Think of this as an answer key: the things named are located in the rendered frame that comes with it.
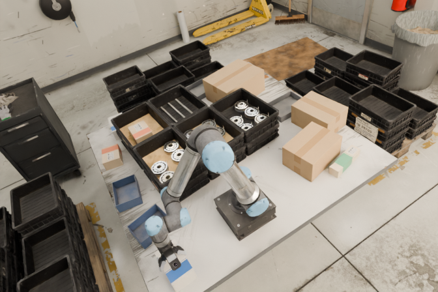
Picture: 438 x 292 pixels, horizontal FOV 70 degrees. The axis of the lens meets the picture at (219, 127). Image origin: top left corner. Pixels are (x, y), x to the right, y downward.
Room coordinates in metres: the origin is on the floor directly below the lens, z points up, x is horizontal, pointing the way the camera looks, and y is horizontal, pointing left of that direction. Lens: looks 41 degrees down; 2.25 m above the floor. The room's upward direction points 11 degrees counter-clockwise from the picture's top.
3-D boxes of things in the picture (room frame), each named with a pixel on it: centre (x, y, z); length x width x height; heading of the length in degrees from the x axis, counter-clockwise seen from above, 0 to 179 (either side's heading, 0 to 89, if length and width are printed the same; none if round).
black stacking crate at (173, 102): (1.86, 0.27, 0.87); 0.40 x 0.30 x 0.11; 29
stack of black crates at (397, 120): (1.82, -1.30, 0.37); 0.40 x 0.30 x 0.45; 23
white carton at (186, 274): (0.75, 0.35, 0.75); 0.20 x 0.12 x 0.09; 27
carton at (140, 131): (1.67, 0.54, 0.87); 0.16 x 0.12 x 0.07; 25
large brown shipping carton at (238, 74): (2.14, -0.19, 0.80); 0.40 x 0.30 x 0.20; 123
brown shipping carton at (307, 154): (1.29, -0.54, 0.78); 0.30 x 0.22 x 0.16; 125
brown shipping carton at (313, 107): (1.60, -0.70, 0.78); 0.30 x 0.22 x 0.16; 32
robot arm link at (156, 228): (0.77, 0.35, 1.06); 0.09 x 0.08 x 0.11; 105
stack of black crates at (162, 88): (2.79, 0.38, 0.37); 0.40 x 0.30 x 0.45; 113
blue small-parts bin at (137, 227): (1.01, 0.49, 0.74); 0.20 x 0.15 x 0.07; 126
